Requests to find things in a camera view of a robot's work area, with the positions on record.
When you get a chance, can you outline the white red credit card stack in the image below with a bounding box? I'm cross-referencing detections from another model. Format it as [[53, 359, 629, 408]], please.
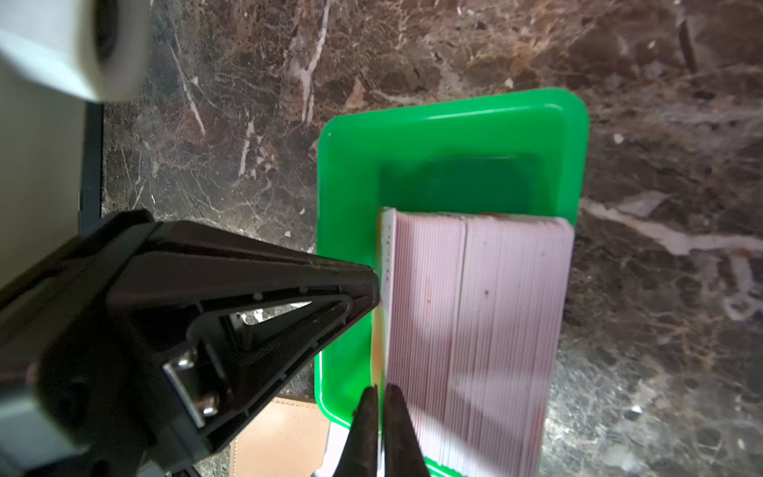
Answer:
[[385, 211, 575, 476]]

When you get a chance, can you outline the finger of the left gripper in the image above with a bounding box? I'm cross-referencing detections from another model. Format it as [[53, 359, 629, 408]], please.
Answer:
[[1, 210, 380, 476]]

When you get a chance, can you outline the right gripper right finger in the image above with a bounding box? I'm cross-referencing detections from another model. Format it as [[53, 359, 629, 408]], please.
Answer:
[[383, 384, 430, 477]]

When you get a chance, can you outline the green plastic tray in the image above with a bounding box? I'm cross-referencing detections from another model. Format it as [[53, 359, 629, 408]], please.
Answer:
[[314, 87, 591, 477]]

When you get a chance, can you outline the pink leather card holder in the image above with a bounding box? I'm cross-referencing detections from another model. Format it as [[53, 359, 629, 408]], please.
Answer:
[[230, 397, 330, 477]]

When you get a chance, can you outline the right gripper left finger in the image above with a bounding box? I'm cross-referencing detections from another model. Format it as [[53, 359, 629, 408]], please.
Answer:
[[333, 387, 380, 477]]

